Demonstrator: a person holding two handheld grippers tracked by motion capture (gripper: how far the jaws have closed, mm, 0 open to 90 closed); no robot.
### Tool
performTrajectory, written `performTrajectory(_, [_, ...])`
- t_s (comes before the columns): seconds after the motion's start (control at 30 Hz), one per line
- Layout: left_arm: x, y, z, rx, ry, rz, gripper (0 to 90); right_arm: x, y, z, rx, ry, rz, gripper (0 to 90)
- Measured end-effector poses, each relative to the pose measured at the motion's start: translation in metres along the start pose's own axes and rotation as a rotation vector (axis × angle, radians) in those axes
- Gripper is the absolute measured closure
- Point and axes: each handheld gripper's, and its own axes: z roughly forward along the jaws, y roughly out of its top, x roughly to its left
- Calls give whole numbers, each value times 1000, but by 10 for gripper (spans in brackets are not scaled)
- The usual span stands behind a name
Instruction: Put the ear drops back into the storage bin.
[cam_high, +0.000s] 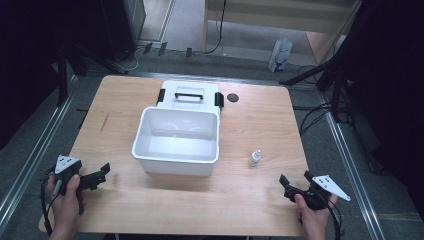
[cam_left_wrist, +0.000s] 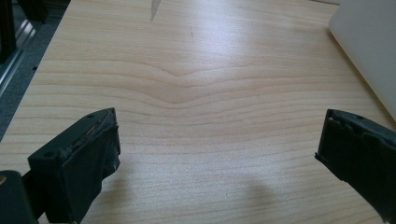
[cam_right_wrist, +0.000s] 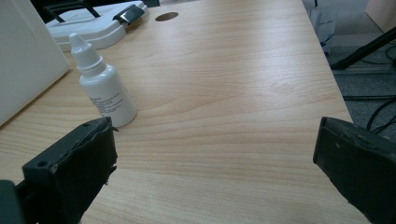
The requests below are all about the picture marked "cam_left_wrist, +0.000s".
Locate black stand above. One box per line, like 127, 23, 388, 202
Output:
0, 0, 50, 64

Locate metal frame rail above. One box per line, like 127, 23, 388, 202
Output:
0, 19, 37, 97

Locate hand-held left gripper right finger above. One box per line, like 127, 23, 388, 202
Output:
314, 108, 396, 224

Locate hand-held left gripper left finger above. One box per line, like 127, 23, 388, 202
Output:
27, 107, 121, 224

